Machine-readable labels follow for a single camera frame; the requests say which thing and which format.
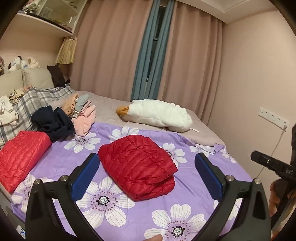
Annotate white shelf cabinet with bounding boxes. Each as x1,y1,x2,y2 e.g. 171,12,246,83
14,0,88,39

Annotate grey garment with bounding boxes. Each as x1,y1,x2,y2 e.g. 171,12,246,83
75,94,89,112

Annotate white cable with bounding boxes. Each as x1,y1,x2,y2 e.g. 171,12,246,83
258,125,288,178

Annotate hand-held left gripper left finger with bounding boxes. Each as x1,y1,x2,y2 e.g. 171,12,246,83
25,153,100,241

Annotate dark red puffer jacket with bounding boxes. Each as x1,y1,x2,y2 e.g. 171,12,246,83
98,135,178,202

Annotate white wall socket strip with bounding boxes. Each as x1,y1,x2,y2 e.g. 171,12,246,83
258,107,289,129

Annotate tan printed garment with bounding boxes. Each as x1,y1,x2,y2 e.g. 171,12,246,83
62,93,79,116

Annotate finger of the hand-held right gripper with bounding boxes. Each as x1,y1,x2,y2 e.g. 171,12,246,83
251,151,281,177

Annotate dark brown pillow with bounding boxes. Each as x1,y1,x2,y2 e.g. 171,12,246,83
47,64,70,88

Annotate beige plush toy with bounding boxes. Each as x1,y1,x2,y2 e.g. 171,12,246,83
21,57,40,69

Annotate purple floral bedsheet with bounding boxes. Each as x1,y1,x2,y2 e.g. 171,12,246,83
11,122,253,241

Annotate black and white plush dog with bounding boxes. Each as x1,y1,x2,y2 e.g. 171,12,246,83
9,56,22,70

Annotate white goose plush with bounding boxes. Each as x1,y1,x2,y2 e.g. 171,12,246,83
116,100,193,133

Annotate white printed garment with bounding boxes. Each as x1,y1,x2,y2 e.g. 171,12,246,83
0,95,19,127

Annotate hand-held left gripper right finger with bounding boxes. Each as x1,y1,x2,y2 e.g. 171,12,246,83
195,152,271,241

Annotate pink curtain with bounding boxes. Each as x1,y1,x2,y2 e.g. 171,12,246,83
69,0,153,101
157,2,223,126

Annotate beige headboard cushion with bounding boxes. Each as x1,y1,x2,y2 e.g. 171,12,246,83
22,67,55,90
0,70,23,98

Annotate person's right hand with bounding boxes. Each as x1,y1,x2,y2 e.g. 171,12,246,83
269,179,282,215

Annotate yellow pleated cloth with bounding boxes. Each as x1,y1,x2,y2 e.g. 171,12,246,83
55,37,78,64

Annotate bright red folded puffer jacket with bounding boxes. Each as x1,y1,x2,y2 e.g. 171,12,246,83
0,130,52,194

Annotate grey bed base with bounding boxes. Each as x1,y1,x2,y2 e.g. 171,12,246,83
0,188,27,241

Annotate grey plaid quilt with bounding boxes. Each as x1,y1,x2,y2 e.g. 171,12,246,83
0,83,75,149

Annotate pink clothes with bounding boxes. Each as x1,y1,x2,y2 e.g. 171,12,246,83
70,101,96,137

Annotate blue-grey curtain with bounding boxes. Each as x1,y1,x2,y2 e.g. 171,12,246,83
131,0,175,101

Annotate navy blue garment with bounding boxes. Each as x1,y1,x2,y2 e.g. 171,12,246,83
31,105,75,142

